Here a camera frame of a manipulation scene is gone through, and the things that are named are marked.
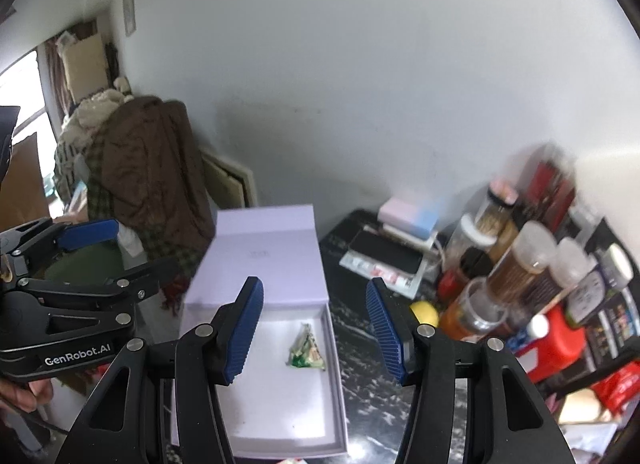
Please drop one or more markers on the green triangular sachet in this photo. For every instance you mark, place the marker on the green triangular sachet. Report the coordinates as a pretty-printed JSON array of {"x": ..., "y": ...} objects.
[{"x": 306, "y": 350}]

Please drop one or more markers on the cardboard box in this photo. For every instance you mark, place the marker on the cardboard box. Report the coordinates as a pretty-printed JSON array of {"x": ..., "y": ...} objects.
[{"x": 85, "y": 66}]

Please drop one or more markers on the small wall frame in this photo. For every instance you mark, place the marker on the small wall frame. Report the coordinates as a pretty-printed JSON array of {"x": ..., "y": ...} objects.
[{"x": 129, "y": 11}]

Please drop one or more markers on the tall clear jar brown contents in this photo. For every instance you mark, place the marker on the tall clear jar brown contents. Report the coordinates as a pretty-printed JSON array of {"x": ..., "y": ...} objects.
[
  {"x": 522, "y": 269},
  {"x": 572, "y": 261}
]

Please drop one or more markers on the pink and blue power bank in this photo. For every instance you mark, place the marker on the pink and blue power bank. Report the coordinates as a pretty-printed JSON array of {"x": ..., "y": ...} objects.
[{"x": 407, "y": 216}]

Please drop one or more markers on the person's left hand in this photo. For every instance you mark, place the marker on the person's left hand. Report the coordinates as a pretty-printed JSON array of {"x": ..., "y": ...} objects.
[{"x": 27, "y": 394}]

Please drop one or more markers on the black smartphone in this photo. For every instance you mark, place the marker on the black smartphone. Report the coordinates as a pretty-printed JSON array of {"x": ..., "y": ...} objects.
[{"x": 385, "y": 251}]

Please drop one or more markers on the glass jar with orange contents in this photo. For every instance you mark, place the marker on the glass jar with orange contents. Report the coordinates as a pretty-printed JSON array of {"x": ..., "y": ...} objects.
[{"x": 470, "y": 311}]

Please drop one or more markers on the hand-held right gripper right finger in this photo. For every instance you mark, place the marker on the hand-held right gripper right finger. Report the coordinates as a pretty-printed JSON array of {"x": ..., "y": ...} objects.
[{"x": 385, "y": 329}]

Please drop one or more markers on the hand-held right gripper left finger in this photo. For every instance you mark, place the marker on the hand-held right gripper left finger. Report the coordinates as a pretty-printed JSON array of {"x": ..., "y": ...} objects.
[{"x": 245, "y": 339}]

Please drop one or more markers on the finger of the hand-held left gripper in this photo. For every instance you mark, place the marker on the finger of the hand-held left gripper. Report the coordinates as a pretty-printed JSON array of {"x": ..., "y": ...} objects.
[
  {"x": 90, "y": 290},
  {"x": 87, "y": 234}
]

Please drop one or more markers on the beige board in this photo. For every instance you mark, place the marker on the beige board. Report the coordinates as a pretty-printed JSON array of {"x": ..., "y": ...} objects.
[{"x": 230, "y": 181}]

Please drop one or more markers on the red plastic canister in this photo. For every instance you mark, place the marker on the red plastic canister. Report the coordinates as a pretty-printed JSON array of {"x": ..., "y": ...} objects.
[{"x": 550, "y": 349}]

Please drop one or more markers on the jar with pink lid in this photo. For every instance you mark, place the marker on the jar with pink lid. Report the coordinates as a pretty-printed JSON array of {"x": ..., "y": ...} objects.
[{"x": 497, "y": 209}]

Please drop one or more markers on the lavender gift box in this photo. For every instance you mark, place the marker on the lavender gift box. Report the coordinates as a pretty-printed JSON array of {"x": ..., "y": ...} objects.
[{"x": 265, "y": 249}]

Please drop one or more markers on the cream fluffy cloth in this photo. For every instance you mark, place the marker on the cream fluffy cloth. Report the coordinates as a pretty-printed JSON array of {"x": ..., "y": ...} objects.
[{"x": 95, "y": 106}]

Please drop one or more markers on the white and blue bottle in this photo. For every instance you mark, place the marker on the white and blue bottle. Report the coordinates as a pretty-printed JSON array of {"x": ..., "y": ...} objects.
[{"x": 590, "y": 299}]

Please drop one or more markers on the black display box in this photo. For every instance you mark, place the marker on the black display box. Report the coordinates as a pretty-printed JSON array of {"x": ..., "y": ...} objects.
[{"x": 617, "y": 314}]

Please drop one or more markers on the yellow lemon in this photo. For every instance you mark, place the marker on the yellow lemon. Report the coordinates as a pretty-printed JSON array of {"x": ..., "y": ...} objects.
[{"x": 425, "y": 314}]

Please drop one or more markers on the red plastic bag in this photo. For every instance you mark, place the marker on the red plastic bag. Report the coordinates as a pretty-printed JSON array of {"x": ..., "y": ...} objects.
[{"x": 620, "y": 386}]

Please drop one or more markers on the brown quilted blanket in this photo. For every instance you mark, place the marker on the brown quilted blanket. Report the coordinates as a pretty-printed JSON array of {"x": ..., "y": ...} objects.
[{"x": 150, "y": 178}]

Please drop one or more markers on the jar with white lid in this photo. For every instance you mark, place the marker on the jar with white lid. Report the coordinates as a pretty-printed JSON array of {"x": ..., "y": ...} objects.
[{"x": 470, "y": 239}]

